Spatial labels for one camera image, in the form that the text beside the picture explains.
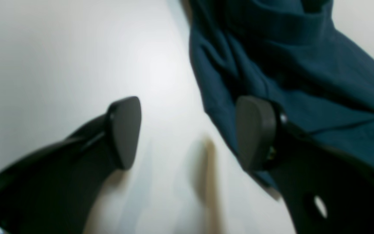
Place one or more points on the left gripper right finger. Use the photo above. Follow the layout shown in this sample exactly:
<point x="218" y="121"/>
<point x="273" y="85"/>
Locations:
<point x="326" y="190"/>

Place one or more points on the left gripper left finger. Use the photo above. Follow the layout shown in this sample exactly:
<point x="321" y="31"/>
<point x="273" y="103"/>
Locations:
<point x="52" y="190"/>

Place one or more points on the dark blue t-shirt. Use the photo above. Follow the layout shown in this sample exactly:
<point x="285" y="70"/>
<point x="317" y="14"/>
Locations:
<point x="288" y="52"/>

